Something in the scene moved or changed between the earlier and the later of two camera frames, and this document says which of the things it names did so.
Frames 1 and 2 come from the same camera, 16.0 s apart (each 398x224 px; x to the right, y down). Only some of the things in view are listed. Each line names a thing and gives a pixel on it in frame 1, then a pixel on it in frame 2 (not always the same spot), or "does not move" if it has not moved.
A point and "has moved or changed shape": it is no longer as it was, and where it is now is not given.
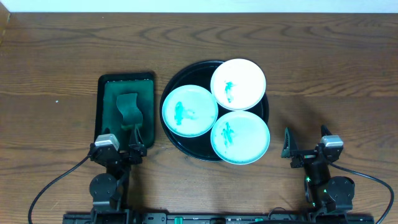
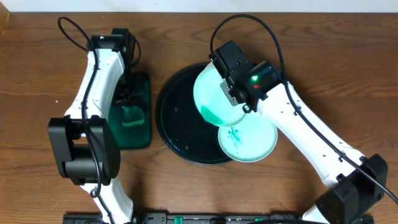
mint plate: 240,137 has moved or changed shape
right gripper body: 304,155 -> 231,89
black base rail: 219,218 does not move
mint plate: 189,111 -> 211,99
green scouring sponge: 132,116 does not move
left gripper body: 123,153 -> 128,94
